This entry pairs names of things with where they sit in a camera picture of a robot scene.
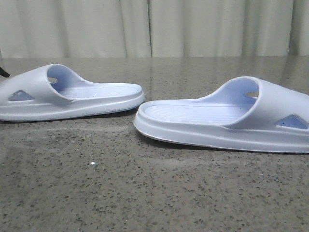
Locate light blue slipper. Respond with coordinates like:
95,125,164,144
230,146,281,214
134,76,309,153
0,64,145,122

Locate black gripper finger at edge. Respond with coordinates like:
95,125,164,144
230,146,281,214
0,67,10,78

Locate white pleated curtain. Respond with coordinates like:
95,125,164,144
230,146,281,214
0,0,309,58

